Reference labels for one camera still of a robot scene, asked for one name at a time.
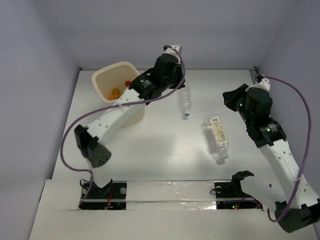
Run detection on cream plastic bin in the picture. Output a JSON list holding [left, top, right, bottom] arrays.
[[91, 61, 146, 127]]

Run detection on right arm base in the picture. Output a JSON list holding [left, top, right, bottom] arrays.
[[210, 170, 263, 210]]

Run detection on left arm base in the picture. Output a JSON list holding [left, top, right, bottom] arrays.
[[78, 179, 127, 210]]

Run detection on aluminium table edge rail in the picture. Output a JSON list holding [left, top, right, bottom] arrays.
[[249, 66, 259, 84]]

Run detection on orange juice bottle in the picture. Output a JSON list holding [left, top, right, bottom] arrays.
[[108, 88, 122, 101]]

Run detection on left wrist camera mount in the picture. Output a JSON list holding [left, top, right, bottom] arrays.
[[163, 44, 183, 58]]

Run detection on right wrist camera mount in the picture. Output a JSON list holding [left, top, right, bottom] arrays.
[[253, 74, 271, 92]]

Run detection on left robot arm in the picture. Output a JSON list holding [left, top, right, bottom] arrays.
[[74, 48, 185, 169]]

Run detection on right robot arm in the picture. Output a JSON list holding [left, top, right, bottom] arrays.
[[222, 84, 320, 233]]

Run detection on silver tape strip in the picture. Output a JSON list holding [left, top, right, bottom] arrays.
[[125, 180, 217, 211]]

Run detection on clear bottle white cap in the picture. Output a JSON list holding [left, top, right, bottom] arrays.
[[177, 86, 193, 120]]

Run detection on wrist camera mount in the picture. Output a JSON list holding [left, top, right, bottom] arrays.
[[163, 44, 183, 58], [253, 74, 271, 92]]

